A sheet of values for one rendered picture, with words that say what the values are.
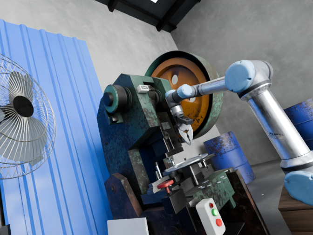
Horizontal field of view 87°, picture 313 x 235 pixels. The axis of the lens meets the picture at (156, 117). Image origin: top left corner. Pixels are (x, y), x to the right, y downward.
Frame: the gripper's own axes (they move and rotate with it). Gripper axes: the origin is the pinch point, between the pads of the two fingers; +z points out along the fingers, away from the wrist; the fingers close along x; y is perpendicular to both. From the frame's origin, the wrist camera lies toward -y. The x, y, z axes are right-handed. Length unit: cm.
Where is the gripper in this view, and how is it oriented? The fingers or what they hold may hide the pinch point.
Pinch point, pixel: (190, 143)
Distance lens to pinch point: 104.6
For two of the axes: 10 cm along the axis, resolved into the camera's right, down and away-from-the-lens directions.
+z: 3.2, 9.3, -1.5
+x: -9.2, 2.7, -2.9
